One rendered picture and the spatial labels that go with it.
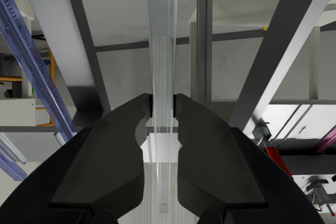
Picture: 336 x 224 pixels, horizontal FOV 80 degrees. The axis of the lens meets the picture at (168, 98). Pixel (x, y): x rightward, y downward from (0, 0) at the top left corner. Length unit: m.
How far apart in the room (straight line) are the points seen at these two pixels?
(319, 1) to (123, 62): 4.02
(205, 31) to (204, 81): 0.15
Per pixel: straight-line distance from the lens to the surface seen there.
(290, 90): 3.43
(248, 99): 0.39
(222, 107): 0.76
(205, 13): 0.66
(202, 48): 0.62
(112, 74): 4.34
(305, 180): 0.58
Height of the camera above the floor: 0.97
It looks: 2 degrees up
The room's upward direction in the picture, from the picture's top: 180 degrees counter-clockwise
